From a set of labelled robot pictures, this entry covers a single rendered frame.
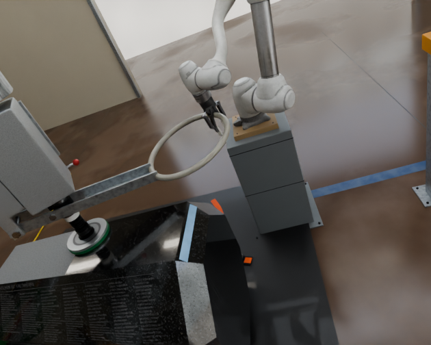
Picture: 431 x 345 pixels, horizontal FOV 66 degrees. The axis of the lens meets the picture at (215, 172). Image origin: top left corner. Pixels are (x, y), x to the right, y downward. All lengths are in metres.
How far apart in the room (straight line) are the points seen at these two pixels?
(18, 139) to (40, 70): 5.47
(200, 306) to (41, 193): 0.80
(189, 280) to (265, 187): 1.01
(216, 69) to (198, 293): 0.96
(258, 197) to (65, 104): 5.30
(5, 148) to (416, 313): 2.03
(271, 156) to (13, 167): 1.37
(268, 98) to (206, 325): 1.18
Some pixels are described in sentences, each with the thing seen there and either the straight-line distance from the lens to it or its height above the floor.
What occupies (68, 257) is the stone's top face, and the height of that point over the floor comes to 0.87.
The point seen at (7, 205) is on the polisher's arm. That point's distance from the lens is 1.57.
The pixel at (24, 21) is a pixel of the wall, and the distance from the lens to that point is 6.71.
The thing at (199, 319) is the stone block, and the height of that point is 0.67.
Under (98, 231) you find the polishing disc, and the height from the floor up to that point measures 0.90.
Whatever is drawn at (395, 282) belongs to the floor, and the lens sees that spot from 2.18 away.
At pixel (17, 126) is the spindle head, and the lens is 1.44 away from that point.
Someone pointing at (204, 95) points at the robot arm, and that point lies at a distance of 1.72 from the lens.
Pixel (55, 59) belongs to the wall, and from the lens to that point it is 6.70.
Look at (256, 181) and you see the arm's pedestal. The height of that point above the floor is 0.50.
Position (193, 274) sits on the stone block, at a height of 0.79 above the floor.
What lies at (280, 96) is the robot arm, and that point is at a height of 1.04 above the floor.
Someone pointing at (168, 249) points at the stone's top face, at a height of 0.87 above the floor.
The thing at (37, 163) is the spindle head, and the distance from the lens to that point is 1.49.
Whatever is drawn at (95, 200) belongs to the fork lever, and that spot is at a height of 1.06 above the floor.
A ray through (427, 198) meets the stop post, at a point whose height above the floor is 0.01.
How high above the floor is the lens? 1.81
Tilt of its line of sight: 33 degrees down
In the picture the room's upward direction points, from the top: 24 degrees counter-clockwise
